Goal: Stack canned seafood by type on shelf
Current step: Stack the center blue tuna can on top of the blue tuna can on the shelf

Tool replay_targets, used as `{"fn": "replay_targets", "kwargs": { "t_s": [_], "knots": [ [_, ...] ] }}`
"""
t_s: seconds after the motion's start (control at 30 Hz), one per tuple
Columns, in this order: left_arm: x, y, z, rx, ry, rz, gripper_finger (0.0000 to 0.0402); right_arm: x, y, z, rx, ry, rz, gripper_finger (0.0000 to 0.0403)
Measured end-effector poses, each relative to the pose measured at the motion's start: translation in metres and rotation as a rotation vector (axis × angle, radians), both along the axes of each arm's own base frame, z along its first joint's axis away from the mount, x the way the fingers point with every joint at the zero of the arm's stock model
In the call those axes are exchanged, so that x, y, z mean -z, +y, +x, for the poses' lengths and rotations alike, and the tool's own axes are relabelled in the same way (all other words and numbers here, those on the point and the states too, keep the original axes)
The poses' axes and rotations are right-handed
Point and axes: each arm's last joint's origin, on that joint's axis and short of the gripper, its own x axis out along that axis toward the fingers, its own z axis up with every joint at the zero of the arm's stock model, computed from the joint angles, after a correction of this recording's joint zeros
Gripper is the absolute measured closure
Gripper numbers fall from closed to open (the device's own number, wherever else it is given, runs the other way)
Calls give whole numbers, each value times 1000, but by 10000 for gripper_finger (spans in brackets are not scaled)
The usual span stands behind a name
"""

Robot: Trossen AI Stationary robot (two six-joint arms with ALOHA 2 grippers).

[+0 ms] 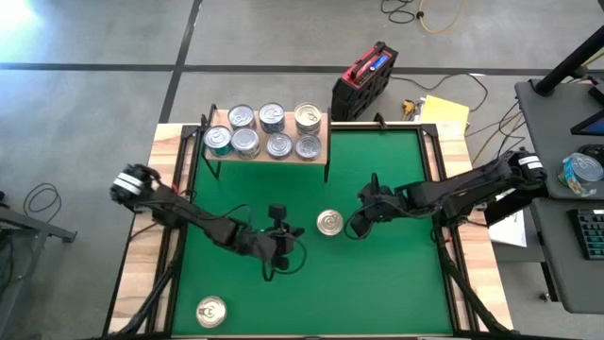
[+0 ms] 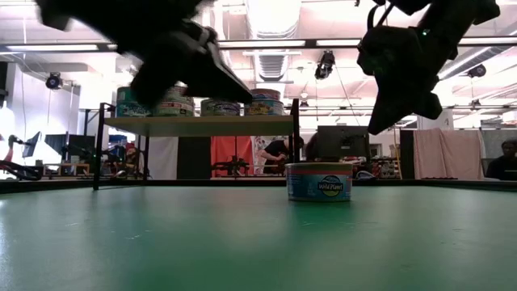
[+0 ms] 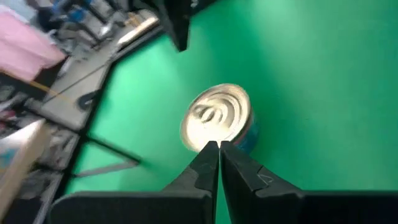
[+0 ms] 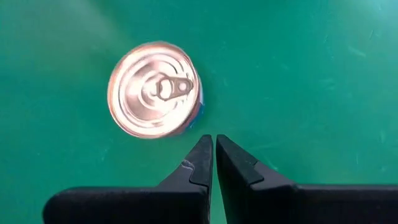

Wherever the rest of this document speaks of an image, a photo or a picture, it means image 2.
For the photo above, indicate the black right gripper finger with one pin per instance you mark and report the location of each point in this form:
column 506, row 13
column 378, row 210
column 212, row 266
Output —
column 430, row 108
column 392, row 113

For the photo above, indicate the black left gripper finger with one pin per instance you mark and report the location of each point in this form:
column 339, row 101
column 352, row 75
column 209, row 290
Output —
column 222, row 81

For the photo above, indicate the pale gold lid can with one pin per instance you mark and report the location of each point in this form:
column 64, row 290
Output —
column 266, row 94

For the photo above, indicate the light blue cartoon label can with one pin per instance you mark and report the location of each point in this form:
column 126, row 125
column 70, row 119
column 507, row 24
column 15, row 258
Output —
column 264, row 108

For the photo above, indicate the teal white label tuna can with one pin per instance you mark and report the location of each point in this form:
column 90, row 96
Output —
column 131, row 110

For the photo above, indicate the gold lid teal label can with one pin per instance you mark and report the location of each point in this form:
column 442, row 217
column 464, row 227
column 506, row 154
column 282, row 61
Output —
column 319, row 182

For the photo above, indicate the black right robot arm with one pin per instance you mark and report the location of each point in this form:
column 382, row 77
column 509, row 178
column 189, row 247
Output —
column 456, row 16

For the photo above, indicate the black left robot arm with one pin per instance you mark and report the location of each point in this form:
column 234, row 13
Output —
column 101, row 16

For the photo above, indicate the black background robot arm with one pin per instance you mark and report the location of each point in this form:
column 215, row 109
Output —
column 230, row 165

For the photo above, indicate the wooden shelf with black legs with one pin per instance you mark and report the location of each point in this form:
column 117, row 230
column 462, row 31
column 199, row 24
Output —
column 202, row 126

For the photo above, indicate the white round pillar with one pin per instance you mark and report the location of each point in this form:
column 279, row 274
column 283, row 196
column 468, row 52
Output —
column 444, row 121

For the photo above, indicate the pink hanging cloth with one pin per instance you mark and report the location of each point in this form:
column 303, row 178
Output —
column 444, row 153

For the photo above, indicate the white LED light bar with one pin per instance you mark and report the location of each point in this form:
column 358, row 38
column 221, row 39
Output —
column 337, row 41
column 52, row 47
column 262, row 43
column 488, row 40

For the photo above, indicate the black monitor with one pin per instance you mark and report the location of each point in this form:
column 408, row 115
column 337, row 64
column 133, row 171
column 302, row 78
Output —
column 343, row 141

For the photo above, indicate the black ceiling spotlight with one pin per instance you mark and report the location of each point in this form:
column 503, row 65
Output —
column 53, row 81
column 477, row 70
column 325, row 64

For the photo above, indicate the orange red cloth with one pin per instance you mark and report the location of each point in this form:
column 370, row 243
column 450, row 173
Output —
column 226, row 147

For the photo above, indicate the grey hanging cloth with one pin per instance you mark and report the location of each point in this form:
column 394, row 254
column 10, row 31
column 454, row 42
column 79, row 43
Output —
column 497, row 141

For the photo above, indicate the black panel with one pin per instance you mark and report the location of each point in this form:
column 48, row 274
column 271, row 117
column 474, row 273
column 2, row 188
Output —
column 194, row 153

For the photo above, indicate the white panel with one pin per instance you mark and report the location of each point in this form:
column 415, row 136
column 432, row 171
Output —
column 161, row 155

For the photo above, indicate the dark blue partition panel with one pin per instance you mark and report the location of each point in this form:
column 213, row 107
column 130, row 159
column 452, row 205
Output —
column 76, row 147

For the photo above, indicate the tilted dark monitor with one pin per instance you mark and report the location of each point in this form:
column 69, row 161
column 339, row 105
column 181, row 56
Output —
column 31, row 144

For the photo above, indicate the green table mat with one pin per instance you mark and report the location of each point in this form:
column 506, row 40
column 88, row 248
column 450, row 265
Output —
column 258, row 250

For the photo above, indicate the wide silver ventilation duct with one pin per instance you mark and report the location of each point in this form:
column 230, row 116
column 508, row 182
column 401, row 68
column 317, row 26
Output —
column 272, row 64

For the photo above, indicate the slim silver ventilation duct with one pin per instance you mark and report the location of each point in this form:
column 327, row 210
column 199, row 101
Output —
column 476, row 60

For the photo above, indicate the black metal table frame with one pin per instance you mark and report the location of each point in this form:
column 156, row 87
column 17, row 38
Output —
column 242, row 182

